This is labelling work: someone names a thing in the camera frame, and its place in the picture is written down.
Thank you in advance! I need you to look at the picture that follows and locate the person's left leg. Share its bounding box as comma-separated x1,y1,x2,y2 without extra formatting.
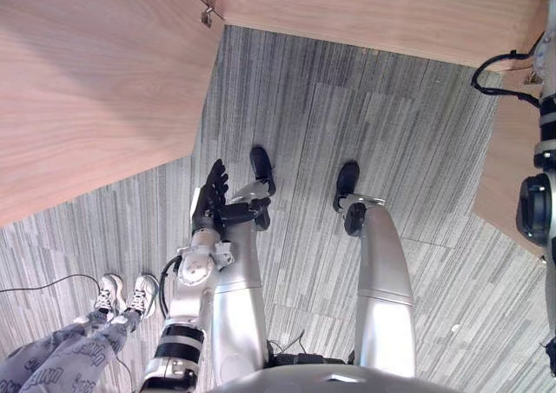
0,316,109,393

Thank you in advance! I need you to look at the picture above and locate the person's white shoe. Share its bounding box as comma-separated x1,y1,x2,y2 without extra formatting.
125,273,161,321
92,273,126,318

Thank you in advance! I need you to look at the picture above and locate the silver right robot leg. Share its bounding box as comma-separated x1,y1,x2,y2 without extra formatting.
341,195,418,379

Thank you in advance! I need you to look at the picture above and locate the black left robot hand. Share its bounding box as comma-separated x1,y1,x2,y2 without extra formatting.
189,158,255,238

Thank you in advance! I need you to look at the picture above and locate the silver robot leg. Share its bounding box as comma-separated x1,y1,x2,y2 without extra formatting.
210,180,273,388
341,195,418,379

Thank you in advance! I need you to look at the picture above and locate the thin black floor cable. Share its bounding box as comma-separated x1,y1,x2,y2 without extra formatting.
0,274,134,383

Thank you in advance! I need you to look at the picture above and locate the dark robot foot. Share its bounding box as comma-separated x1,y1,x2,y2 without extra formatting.
333,161,361,212
249,145,278,196

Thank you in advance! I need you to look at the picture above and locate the silver left robot leg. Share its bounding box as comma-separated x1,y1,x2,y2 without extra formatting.
210,180,273,388

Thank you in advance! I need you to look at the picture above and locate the wooden cabinet door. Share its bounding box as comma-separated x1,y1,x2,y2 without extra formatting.
0,0,226,230

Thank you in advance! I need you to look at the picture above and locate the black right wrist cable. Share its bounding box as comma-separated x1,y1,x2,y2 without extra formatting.
472,50,544,110

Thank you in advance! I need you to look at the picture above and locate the wooden side panel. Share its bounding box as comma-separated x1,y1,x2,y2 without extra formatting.
471,0,556,256

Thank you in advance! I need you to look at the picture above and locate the black waist cable bundle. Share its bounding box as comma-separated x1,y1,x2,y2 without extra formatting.
263,330,354,368

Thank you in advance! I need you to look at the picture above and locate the person's left white shoe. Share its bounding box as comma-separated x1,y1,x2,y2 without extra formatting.
92,273,126,318

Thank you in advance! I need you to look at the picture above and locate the dark right robot foot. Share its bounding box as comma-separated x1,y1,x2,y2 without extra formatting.
333,161,361,212

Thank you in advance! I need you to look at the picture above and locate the wooden office cabinet body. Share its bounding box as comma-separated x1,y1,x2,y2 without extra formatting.
215,0,552,69

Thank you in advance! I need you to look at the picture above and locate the person's leg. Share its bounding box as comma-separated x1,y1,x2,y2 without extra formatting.
0,316,109,393
21,310,144,393

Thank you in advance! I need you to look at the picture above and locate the dark left robot foot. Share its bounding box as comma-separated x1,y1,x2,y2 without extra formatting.
249,145,278,196

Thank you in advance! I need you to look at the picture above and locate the person's right leg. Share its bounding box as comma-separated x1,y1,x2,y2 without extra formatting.
21,310,144,393

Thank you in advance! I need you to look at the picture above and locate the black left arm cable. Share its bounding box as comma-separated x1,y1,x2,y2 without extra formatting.
157,254,182,316

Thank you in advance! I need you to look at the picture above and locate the person's right white shoe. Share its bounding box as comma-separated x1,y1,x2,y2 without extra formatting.
125,273,161,321

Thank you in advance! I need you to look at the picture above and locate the silver robot torso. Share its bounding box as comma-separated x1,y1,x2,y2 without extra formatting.
211,363,455,393

